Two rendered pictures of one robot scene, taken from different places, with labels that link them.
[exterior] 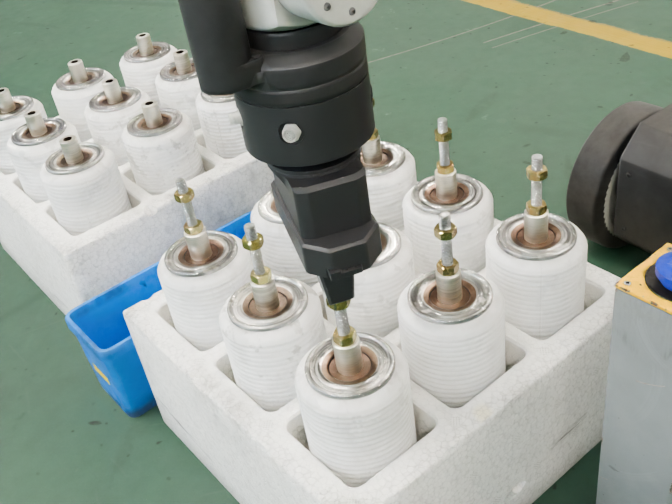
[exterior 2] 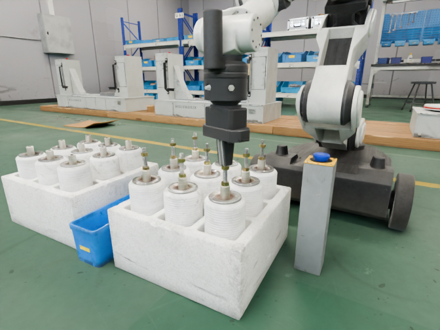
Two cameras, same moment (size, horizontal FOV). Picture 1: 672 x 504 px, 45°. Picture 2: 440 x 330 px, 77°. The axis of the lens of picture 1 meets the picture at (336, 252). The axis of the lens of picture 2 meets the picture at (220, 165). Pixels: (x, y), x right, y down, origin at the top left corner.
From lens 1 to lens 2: 0.35 m
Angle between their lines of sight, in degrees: 31
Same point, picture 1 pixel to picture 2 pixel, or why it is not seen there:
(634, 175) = not seen: hidden behind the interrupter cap
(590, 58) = not seen: hidden behind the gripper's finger
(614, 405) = (303, 208)
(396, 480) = (248, 236)
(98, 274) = (82, 209)
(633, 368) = (310, 190)
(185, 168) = (116, 171)
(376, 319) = not seen: hidden behind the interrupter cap
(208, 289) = (154, 189)
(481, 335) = (260, 190)
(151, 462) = (114, 281)
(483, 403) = (262, 215)
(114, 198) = (89, 179)
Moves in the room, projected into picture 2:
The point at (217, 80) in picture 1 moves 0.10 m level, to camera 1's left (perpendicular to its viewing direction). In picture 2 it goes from (215, 63) to (159, 61)
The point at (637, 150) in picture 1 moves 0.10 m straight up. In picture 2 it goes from (267, 162) to (268, 137)
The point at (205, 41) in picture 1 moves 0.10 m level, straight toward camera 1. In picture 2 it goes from (214, 48) to (251, 42)
